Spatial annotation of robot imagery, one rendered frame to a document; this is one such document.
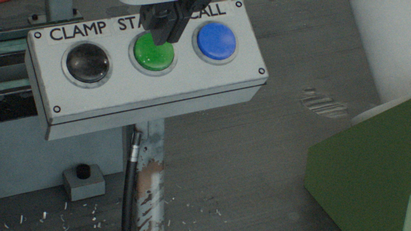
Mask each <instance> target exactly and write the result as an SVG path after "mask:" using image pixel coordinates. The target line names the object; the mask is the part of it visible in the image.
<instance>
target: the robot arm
mask: <svg viewBox="0 0 411 231"><path fill-rule="evenodd" d="M119 1H121V2H123V3H126V4H130V5H141V8H140V10H139V15H140V20H141V23H142V26H143V29H144V30H145V31H147V30H150V32H151V35H152V38H153V41H154V44H155V46H159V45H163V44H164V43H165V42H166V41H167V42H168V43H171V44H173V43H177V42H178V41H179V39H180V37H181V35H182V34H183V32H184V30H185V28H186V26H187V24H188V22H189V20H190V18H191V16H192V14H193V13H194V12H199V11H202V10H204V9H205V8H206V7H207V6H208V5H209V4H210V2H211V1H212V0H119ZM348 1H349V4H350V8H351V11H352V14H353V17H354V20H355V24H356V27H357V31H358V34H359V37H360V40H361V44H362V47H363V50H364V53H365V56H366V60H367V63H368V66H369V70H370V73H371V76H372V79H373V83H374V86H375V89H376V92H377V95H378V99H379V102H380V105H379V106H377V107H374V108H372V109H370V110H367V111H365V112H363V113H361V114H359V115H357V116H356V117H354V118H352V119H351V120H350V125H351V127H352V126H354V125H356V124H358V123H360V122H362V121H365V120H367V119H369V118H371V117H373V116H375V115H377V114H379V113H382V112H384V111H386V110H388V109H390V108H392V107H394V106H396V105H398V104H401V103H403V102H405V101H407V100H409V99H411V0H348Z"/></svg>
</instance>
